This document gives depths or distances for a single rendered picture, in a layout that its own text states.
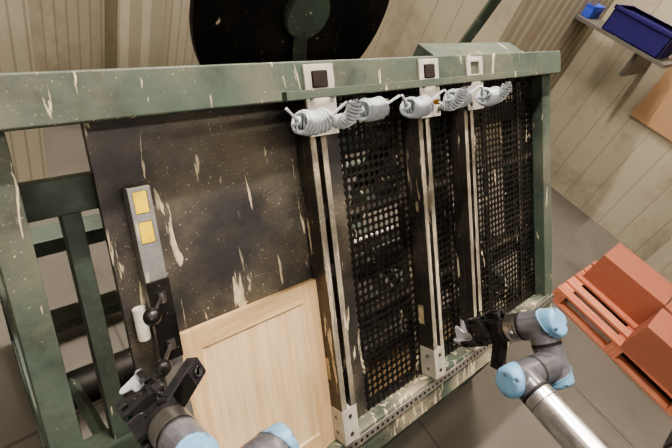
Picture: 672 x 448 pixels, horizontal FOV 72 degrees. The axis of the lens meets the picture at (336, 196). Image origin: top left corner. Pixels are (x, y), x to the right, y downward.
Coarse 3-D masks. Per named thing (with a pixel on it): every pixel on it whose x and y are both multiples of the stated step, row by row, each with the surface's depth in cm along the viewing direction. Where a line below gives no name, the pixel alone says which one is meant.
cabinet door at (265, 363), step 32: (288, 288) 135; (224, 320) 121; (256, 320) 127; (288, 320) 135; (320, 320) 142; (192, 352) 116; (224, 352) 122; (256, 352) 129; (288, 352) 136; (320, 352) 144; (224, 384) 123; (256, 384) 130; (288, 384) 137; (320, 384) 145; (224, 416) 124; (256, 416) 131; (288, 416) 138; (320, 416) 146
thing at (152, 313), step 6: (156, 294) 105; (162, 294) 105; (162, 300) 106; (156, 306) 100; (144, 312) 96; (150, 312) 95; (156, 312) 95; (144, 318) 95; (150, 318) 95; (156, 318) 95; (150, 324) 95; (156, 324) 96
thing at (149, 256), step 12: (132, 192) 101; (132, 204) 101; (132, 216) 102; (144, 216) 103; (132, 228) 103; (156, 228) 105; (132, 240) 106; (156, 240) 106; (144, 252) 104; (156, 252) 106; (144, 264) 104; (156, 264) 106; (144, 276) 105; (156, 276) 106; (144, 288) 107; (156, 336) 108; (156, 348) 110; (180, 360) 112; (168, 384) 110; (192, 408) 115
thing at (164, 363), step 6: (168, 342) 108; (174, 342) 109; (168, 348) 106; (174, 348) 108; (168, 354) 104; (162, 360) 98; (168, 360) 99; (156, 366) 97; (162, 366) 97; (168, 366) 98; (156, 372) 97; (162, 372) 97; (168, 372) 98
